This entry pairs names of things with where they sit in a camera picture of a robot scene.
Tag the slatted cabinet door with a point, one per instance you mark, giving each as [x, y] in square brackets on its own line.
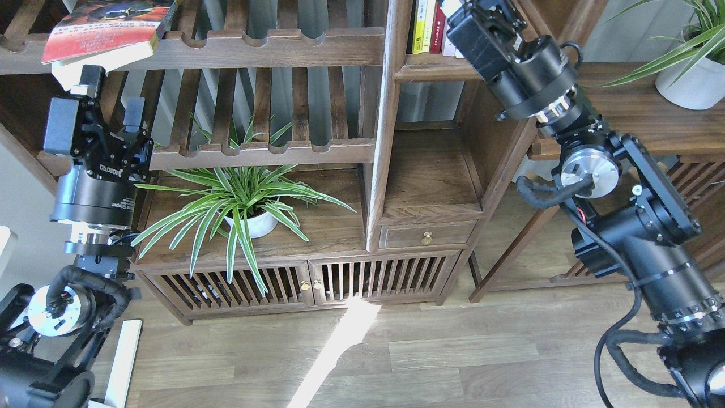
[384, 279]
[208, 294]

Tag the right slatted cabinet door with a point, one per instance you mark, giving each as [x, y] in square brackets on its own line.
[384, 279]

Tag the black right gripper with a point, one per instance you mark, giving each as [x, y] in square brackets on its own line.
[529, 78]

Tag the red cover thick book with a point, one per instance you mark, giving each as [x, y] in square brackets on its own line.
[110, 34]

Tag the yellow upright book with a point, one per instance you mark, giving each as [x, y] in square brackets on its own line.
[423, 19]

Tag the small white plant pot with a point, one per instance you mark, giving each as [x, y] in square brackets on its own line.
[258, 225]

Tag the large white plant pot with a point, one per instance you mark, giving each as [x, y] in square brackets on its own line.
[699, 88]

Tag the small wooden drawer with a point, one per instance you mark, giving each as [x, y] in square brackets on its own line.
[416, 235]

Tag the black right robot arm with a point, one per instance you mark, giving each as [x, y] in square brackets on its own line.
[628, 216]

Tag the green plant top right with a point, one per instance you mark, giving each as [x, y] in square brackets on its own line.
[701, 40]

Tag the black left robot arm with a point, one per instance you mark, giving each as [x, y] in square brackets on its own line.
[51, 336]

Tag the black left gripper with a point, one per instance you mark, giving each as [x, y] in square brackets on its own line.
[101, 186]

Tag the white book red logo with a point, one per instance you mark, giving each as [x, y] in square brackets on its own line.
[454, 12]

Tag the dark wooden bookshelf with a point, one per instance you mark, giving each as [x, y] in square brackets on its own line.
[404, 139]

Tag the left slatted cabinet door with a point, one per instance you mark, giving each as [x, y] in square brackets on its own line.
[208, 294]

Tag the grey cabinet at left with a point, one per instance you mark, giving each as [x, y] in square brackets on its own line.
[25, 208]

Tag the green spider plant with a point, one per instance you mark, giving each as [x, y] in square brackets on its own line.
[218, 190]

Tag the pale pink thin book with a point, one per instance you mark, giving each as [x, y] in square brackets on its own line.
[448, 48]

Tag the dark red upright book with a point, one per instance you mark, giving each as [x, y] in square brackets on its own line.
[437, 34]

